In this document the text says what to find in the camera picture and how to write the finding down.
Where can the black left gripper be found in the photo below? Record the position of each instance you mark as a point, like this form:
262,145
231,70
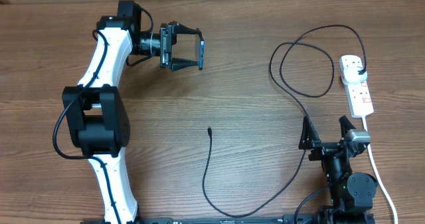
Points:
166,42

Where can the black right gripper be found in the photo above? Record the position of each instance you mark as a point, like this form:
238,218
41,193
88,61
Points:
308,141

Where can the Samsung Galaxy smartphone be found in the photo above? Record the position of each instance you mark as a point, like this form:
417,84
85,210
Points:
199,50

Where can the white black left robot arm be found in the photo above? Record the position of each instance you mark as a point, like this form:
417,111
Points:
97,119

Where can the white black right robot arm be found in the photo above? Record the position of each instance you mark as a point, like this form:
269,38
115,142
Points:
351,192

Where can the white charger plug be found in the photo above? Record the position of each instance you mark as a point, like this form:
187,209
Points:
353,74

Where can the white power strip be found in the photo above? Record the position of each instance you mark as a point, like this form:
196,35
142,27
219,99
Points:
358,95

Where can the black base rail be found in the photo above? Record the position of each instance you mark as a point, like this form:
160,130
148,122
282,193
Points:
286,219

